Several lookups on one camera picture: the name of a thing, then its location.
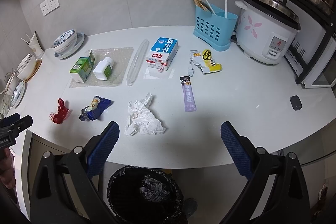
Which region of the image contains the blue snack wrapper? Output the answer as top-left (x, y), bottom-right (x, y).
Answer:
top-left (79, 96), bottom-right (114, 121)

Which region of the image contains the red mesh net trash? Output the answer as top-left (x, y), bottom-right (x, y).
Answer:
top-left (50, 98), bottom-right (71, 124)

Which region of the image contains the white tissue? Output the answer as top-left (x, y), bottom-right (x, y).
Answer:
top-left (124, 93), bottom-right (166, 136)

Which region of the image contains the purple stick sachet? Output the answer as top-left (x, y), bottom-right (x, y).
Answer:
top-left (180, 76), bottom-right (197, 112)

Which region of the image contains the white pill bottle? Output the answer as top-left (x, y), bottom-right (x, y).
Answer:
top-left (93, 57), bottom-right (114, 81)

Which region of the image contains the green white medicine box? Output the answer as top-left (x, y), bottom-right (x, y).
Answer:
top-left (70, 50), bottom-right (95, 83)

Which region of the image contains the clear plastic tube wrapper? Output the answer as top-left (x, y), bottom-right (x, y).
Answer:
top-left (126, 39), bottom-right (149, 86)

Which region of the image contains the yellow white snack wrapper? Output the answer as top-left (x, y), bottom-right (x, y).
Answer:
top-left (188, 49), bottom-right (222, 77)

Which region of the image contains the blue white milk carton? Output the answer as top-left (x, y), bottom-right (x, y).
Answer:
top-left (145, 37), bottom-right (178, 71)

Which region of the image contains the black trash bin with bag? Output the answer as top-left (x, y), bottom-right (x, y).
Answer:
top-left (106, 166), bottom-right (187, 223)

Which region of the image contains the person's left hand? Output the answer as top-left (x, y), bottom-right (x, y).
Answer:
top-left (0, 148), bottom-right (16, 189)

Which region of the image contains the patterned plate at edge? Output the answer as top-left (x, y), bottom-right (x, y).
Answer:
top-left (10, 81), bottom-right (26, 109)

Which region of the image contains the small black remote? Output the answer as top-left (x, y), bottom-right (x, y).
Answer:
top-left (290, 95), bottom-right (302, 111)

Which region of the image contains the white cup with sticks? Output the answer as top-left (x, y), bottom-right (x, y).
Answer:
top-left (22, 31), bottom-right (45, 59)

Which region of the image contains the bubble wrap sheet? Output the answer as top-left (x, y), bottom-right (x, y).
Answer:
top-left (70, 47), bottom-right (134, 88)

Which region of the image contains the blue white porcelain bowl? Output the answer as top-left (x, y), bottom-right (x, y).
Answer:
top-left (51, 29), bottom-right (77, 53)

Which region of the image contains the blue white porcelain plate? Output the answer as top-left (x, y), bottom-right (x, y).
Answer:
top-left (54, 32), bottom-right (85, 60)

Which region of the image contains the white microwave oven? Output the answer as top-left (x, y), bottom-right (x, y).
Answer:
top-left (285, 0), bottom-right (335, 89)

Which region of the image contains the white rice cooker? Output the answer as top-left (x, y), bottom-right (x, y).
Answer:
top-left (235, 0), bottom-right (301, 65)

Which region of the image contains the blue utensil holder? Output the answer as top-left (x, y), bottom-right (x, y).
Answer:
top-left (193, 4), bottom-right (238, 52)

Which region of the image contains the metal spoon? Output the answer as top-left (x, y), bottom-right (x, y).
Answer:
top-left (199, 1), bottom-right (213, 14)

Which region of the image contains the white chopstick right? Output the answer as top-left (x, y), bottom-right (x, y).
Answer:
top-left (224, 0), bottom-right (227, 19)

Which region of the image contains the left wall socket pair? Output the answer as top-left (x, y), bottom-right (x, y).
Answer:
top-left (40, 0), bottom-right (60, 16)

